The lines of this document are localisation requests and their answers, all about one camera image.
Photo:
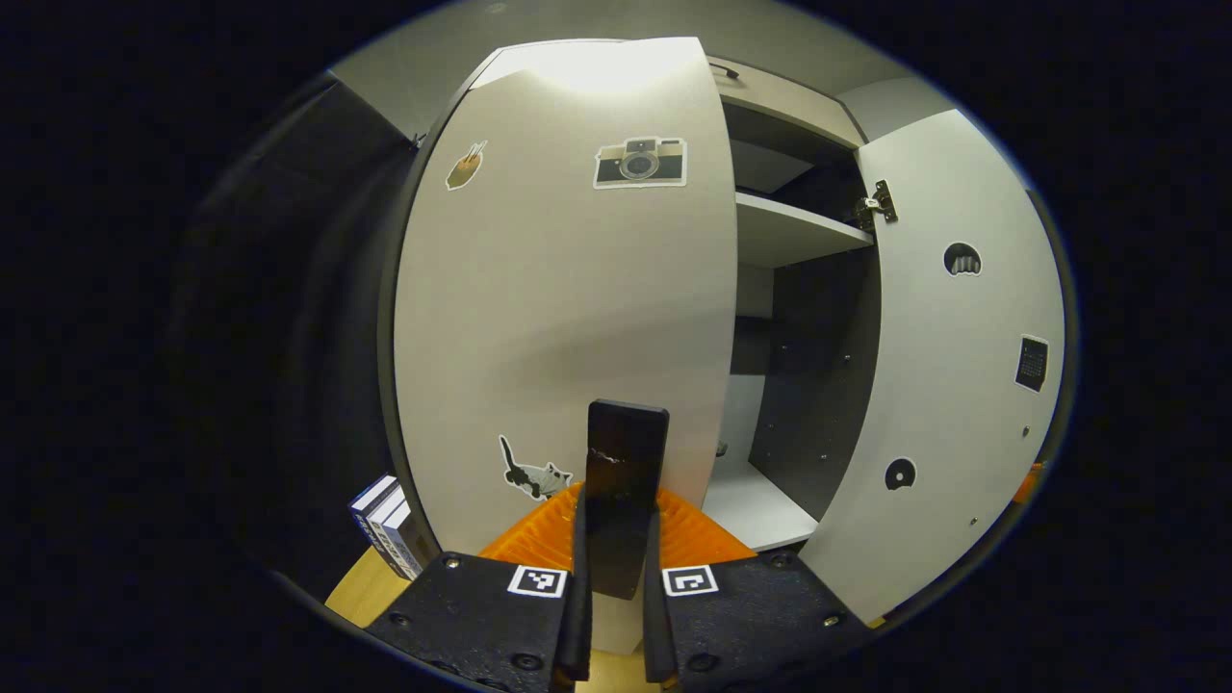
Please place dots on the grey double-door shoe cabinet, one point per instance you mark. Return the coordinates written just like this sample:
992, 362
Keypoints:
577, 289

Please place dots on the grey cabinet drawer front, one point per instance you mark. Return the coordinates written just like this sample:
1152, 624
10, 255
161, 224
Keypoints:
789, 106

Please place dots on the metal door hinge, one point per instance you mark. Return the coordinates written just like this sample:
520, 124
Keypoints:
876, 205

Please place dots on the black backdrop cloth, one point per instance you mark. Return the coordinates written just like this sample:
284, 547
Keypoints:
289, 337

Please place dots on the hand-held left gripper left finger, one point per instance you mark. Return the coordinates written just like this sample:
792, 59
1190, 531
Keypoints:
580, 616

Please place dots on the grey cabinet door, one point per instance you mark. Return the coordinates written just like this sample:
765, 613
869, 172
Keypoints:
953, 404
568, 289

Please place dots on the grey cabinet shelf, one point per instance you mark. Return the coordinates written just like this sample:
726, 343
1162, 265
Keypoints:
789, 231
756, 505

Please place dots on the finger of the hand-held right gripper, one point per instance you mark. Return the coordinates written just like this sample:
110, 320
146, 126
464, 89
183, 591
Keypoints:
1028, 484

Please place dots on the grey cabinet bottom shelf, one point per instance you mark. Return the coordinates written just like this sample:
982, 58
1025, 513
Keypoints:
756, 505

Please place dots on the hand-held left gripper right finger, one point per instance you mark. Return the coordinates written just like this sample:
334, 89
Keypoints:
656, 626

